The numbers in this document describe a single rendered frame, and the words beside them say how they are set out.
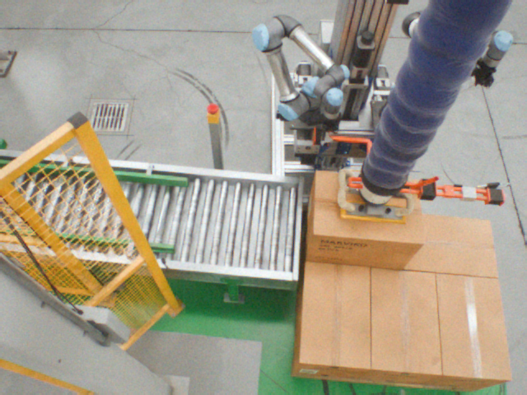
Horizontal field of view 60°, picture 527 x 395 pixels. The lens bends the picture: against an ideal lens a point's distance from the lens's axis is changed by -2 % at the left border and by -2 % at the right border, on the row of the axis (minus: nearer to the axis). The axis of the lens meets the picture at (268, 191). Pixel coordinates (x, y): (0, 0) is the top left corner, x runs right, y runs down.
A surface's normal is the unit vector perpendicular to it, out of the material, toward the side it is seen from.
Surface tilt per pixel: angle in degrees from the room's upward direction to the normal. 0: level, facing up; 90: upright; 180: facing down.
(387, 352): 0
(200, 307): 0
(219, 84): 0
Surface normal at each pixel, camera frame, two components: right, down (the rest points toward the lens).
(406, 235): 0.04, -0.48
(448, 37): -0.51, 0.60
